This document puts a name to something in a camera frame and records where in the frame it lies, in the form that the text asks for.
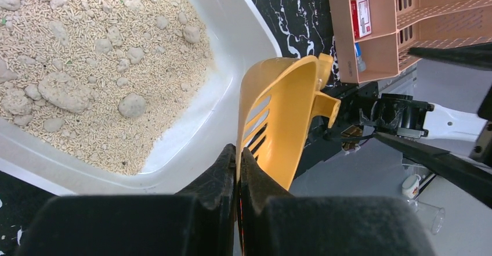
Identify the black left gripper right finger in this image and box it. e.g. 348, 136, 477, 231
237, 149, 435, 255

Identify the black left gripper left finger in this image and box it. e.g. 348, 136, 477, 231
16, 144, 236, 255

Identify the yellow slotted litter scoop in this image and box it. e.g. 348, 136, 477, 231
236, 54, 341, 189

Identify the white plastic litter box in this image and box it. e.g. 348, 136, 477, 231
1, 0, 281, 195

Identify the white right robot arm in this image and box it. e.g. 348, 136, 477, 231
338, 93, 491, 165

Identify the beige cat litter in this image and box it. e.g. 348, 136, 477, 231
1, 0, 215, 175

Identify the red white small box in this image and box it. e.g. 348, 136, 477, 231
350, 0, 372, 39

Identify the white mug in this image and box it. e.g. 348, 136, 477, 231
401, 174, 421, 199

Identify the clear plastic cup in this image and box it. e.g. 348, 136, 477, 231
407, 200, 446, 235

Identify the blue capped small bottle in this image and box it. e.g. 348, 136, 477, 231
354, 42, 367, 73

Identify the orange plastic file organizer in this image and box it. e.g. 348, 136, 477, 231
329, 0, 491, 84

